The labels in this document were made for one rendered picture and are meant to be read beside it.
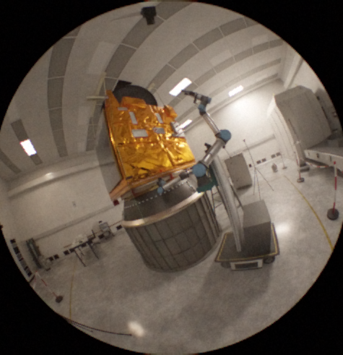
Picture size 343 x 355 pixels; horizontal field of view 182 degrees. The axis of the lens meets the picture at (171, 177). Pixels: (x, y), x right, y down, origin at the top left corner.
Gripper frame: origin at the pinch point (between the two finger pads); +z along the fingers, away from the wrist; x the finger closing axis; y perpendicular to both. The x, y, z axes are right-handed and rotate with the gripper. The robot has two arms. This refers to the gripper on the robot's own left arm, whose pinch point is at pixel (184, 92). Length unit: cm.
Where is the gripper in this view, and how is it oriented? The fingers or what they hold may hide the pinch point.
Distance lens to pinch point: 134.7
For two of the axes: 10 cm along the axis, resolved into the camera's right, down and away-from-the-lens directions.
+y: 3.1, -7.7, -5.6
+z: -8.7, -4.7, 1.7
